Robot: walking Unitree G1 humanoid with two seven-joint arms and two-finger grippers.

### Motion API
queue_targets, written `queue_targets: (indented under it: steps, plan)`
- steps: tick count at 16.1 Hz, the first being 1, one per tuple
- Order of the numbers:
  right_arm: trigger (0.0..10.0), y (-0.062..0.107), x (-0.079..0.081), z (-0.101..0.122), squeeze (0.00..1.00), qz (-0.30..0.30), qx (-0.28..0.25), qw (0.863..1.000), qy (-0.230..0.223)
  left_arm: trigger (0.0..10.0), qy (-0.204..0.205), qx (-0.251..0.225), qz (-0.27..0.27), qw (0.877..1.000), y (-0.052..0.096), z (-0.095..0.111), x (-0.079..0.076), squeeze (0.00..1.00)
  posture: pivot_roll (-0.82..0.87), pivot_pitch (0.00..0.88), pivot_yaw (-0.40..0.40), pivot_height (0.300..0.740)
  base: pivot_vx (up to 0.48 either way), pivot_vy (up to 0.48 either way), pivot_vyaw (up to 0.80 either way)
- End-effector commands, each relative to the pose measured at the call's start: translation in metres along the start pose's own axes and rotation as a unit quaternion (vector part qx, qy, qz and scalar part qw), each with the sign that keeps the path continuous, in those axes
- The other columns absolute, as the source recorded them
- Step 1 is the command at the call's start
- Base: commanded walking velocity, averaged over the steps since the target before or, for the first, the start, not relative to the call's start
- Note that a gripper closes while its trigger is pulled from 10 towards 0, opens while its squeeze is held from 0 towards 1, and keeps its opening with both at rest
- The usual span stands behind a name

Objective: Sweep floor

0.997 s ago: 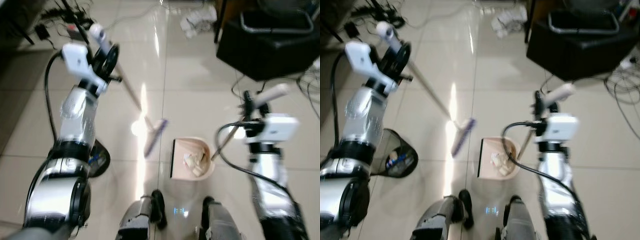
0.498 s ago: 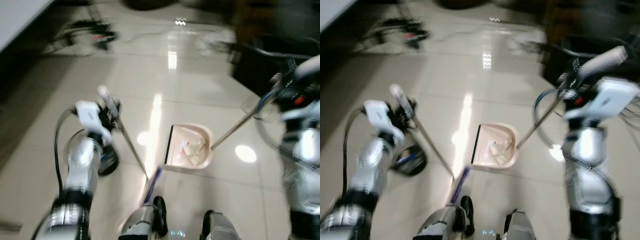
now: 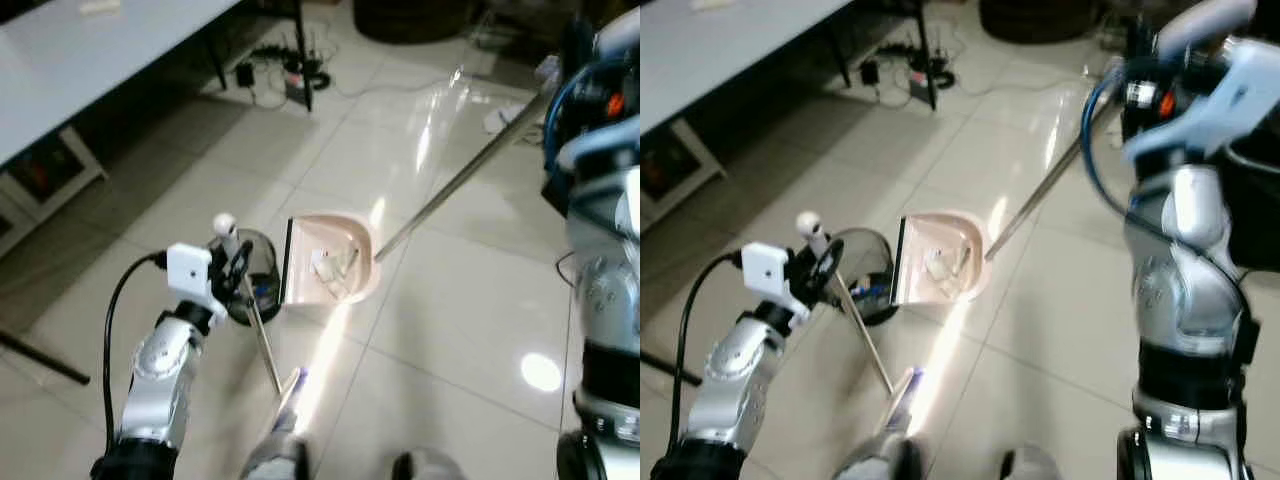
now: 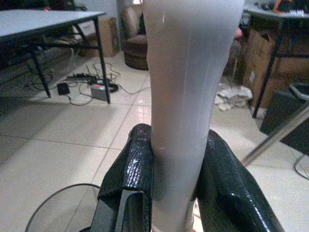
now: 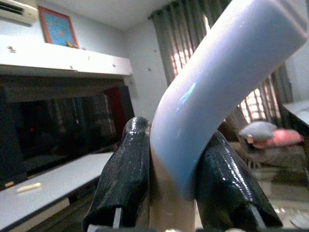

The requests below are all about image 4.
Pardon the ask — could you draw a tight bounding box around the grey electronic box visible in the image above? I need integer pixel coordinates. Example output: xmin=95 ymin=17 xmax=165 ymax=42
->
xmin=90 ymin=83 xmax=111 ymax=101

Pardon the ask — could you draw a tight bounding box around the crumpled white cloth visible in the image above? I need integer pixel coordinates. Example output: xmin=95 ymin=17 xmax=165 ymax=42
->
xmin=214 ymin=86 xmax=253 ymax=112

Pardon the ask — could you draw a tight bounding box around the black cable loop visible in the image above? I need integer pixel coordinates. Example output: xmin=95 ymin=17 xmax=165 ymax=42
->
xmin=25 ymin=183 xmax=101 ymax=232

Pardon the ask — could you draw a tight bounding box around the silver metal pole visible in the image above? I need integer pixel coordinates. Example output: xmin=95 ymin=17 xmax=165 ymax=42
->
xmin=241 ymin=102 xmax=309 ymax=166

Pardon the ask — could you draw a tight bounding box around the grey folding table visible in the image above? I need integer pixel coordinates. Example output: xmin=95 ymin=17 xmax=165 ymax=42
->
xmin=0 ymin=9 xmax=112 ymax=104

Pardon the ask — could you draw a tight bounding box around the black power adapter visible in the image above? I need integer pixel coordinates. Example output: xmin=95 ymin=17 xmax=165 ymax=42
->
xmin=56 ymin=82 xmax=70 ymax=96

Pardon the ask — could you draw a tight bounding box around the large brown cardboard box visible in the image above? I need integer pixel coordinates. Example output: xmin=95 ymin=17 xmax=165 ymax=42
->
xmin=242 ymin=28 xmax=309 ymax=109

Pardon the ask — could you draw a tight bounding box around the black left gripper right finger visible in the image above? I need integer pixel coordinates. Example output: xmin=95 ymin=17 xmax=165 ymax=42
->
xmin=195 ymin=129 xmax=285 ymax=232

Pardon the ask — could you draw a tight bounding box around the grey floor cable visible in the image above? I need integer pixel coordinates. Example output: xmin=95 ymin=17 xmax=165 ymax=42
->
xmin=67 ymin=79 xmax=152 ymax=106

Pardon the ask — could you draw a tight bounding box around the white broom handle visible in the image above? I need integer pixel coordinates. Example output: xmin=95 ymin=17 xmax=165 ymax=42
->
xmin=142 ymin=0 xmax=246 ymax=232

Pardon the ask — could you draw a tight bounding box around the black bin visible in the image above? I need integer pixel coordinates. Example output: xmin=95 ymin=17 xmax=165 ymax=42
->
xmin=259 ymin=83 xmax=309 ymax=155

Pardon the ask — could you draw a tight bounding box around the brown round armchair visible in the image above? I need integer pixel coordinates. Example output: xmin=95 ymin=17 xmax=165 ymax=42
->
xmin=120 ymin=6 xmax=149 ymax=71

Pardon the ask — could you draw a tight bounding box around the black power strip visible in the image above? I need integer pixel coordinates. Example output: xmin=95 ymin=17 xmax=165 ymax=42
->
xmin=66 ymin=73 xmax=97 ymax=83

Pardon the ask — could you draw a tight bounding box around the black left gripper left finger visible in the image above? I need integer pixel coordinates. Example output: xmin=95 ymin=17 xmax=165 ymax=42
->
xmin=91 ymin=123 xmax=155 ymax=232

